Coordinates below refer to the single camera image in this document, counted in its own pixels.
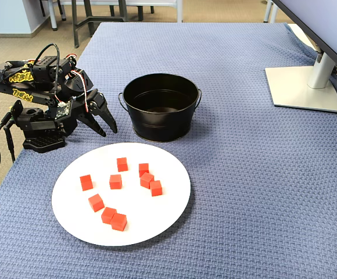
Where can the round white plate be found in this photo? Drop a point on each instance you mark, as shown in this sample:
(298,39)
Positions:
(157,221)

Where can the light blue desk panel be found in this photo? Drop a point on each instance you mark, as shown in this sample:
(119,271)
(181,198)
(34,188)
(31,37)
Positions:
(151,3)

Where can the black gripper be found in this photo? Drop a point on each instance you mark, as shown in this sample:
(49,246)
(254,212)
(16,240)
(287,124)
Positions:
(93,106)

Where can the blue woven table cloth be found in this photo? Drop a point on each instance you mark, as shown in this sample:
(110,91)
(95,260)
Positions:
(244,174)

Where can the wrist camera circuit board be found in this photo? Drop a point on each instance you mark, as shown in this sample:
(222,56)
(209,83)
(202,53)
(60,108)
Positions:
(63,110)

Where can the monitor with silver stand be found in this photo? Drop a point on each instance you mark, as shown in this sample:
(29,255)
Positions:
(296,87)

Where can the dark grey metal table frame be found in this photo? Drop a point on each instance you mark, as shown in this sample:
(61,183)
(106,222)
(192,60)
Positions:
(76,29)

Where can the black metal bucket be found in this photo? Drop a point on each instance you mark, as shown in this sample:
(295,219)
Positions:
(162,128)

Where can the black chair leg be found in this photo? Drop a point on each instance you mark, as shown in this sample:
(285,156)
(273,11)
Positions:
(152,10)
(140,13)
(61,10)
(43,7)
(111,10)

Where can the small red cube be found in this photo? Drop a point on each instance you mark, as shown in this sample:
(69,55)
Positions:
(146,180)
(96,202)
(107,214)
(156,188)
(143,168)
(119,222)
(86,182)
(115,181)
(122,164)

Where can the grey slanted furniture leg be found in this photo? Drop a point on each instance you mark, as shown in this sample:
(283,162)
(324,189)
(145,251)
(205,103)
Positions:
(268,11)

